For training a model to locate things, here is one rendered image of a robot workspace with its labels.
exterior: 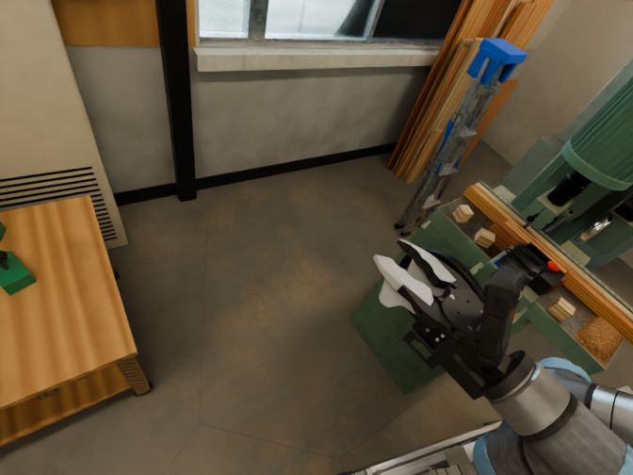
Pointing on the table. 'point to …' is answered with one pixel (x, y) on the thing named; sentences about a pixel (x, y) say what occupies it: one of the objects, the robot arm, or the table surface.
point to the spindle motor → (606, 143)
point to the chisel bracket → (547, 211)
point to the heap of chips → (599, 337)
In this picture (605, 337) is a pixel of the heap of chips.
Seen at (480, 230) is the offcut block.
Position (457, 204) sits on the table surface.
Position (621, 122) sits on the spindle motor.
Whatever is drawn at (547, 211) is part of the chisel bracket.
